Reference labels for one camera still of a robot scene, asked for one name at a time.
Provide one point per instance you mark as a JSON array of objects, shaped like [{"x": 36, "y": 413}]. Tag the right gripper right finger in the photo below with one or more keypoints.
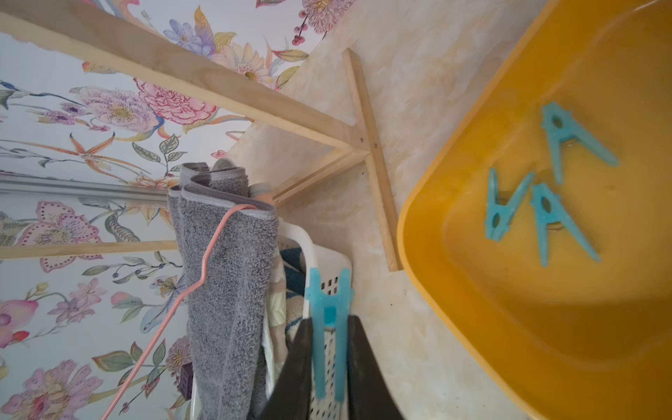
[{"x": 368, "y": 394}]

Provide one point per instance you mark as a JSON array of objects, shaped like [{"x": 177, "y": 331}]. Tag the pink wire hanger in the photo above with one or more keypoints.
[{"x": 178, "y": 301}]

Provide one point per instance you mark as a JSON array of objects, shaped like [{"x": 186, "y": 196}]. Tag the white perforated plastic basket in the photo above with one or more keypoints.
[{"x": 329, "y": 284}]

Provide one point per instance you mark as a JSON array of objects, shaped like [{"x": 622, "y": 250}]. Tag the purple cube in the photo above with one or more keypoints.
[{"x": 185, "y": 381}]

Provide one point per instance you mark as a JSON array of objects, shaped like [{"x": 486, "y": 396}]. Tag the yellow plastic bin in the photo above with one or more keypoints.
[{"x": 577, "y": 339}]

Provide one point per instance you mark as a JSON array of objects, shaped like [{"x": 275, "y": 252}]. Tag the grey terry towel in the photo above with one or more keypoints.
[{"x": 227, "y": 239}]

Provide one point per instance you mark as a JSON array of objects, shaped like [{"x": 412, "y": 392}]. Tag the teal clothespin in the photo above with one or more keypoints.
[
  {"x": 499, "y": 216},
  {"x": 561, "y": 128},
  {"x": 548, "y": 211},
  {"x": 329, "y": 313}
]

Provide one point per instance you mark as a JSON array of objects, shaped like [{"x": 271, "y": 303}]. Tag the pastel striped bunny towel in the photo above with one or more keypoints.
[{"x": 261, "y": 192}]

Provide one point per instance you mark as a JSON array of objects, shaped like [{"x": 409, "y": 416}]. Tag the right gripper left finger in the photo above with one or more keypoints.
[{"x": 291, "y": 397}]

